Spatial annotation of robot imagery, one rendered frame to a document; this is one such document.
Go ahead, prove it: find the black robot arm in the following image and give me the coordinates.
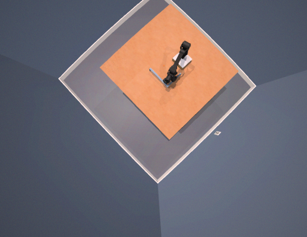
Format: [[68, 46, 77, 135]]
[[165, 41, 191, 83]]

